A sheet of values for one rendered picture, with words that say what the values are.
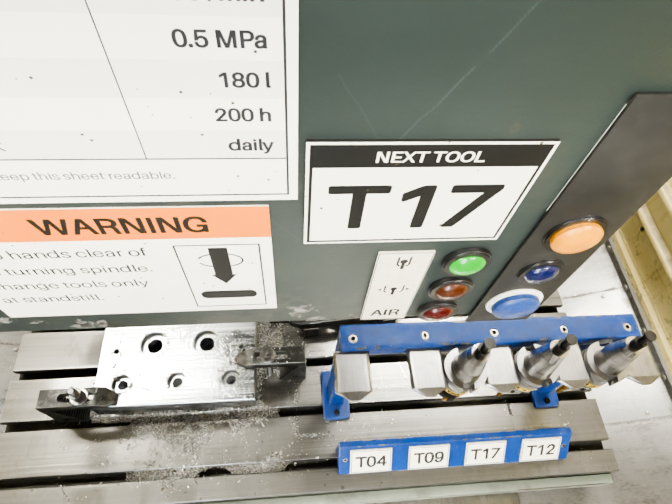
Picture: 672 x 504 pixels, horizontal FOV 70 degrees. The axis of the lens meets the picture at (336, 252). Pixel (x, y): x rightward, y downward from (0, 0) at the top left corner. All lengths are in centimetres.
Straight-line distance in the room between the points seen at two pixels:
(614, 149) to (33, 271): 27
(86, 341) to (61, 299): 85
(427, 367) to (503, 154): 56
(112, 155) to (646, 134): 20
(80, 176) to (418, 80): 13
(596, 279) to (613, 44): 127
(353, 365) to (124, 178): 56
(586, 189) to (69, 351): 105
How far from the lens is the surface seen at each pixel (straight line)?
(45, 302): 32
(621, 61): 19
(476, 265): 27
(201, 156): 19
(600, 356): 82
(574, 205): 25
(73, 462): 109
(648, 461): 133
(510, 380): 77
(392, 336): 73
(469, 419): 108
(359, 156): 19
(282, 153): 19
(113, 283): 28
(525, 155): 21
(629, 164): 24
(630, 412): 134
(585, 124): 21
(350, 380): 71
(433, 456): 100
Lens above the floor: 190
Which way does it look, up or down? 59 degrees down
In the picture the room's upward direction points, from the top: 8 degrees clockwise
